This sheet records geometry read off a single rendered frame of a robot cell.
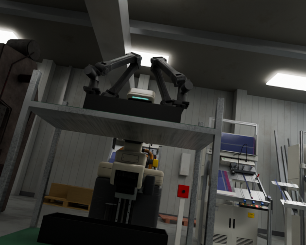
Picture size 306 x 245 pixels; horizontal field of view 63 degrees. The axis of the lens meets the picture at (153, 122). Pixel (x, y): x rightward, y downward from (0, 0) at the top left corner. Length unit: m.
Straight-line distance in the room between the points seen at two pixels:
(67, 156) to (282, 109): 6.58
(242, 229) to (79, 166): 4.92
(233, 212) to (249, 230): 0.30
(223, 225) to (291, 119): 5.57
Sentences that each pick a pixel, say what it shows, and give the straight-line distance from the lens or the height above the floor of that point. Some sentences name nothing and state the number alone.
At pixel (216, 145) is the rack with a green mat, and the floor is 0.87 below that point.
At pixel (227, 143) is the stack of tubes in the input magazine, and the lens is 3.94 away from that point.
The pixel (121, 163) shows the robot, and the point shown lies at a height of 0.79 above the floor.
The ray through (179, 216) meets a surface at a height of 0.39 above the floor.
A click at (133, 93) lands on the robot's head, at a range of 1.86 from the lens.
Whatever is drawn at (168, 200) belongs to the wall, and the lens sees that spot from 7.18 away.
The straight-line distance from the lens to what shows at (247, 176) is 3.87.
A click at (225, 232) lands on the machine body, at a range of 3.74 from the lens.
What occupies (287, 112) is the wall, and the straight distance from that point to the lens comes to 8.69.
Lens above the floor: 0.64
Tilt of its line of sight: 15 degrees up
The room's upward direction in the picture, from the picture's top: 9 degrees clockwise
